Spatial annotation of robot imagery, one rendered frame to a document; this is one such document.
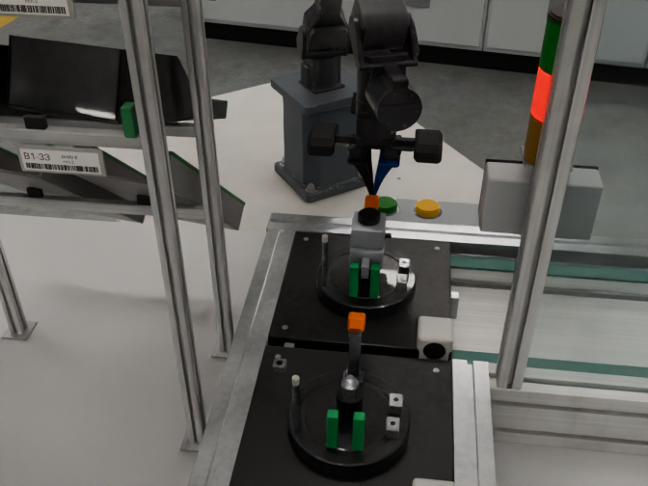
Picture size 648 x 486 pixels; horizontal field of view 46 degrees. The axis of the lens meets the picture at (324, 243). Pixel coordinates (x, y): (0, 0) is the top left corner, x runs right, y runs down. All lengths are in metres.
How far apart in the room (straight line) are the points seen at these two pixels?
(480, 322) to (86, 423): 0.57
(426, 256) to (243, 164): 0.57
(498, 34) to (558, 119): 3.37
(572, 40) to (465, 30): 3.41
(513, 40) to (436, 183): 2.65
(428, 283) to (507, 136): 2.51
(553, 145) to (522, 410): 0.38
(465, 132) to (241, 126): 1.97
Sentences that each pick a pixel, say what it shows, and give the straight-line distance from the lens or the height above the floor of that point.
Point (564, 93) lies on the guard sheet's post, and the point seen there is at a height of 1.36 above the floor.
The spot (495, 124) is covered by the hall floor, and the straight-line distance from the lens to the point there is 3.66.
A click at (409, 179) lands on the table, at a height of 0.86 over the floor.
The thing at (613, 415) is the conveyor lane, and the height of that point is 0.93.
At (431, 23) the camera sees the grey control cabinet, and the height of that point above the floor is 0.23.
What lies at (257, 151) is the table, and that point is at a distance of 1.63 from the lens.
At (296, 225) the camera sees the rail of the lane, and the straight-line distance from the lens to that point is 1.22.
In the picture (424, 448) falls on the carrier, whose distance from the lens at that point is 0.89.
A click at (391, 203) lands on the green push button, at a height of 0.97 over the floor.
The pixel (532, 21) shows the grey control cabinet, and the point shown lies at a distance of 4.09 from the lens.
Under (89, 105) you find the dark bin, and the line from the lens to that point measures 0.82.
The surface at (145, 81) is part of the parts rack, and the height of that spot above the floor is 1.37.
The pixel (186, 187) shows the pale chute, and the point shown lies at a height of 1.15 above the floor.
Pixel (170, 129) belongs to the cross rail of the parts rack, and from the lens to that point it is 0.95.
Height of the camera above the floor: 1.66
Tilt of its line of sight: 37 degrees down
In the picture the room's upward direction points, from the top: straight up
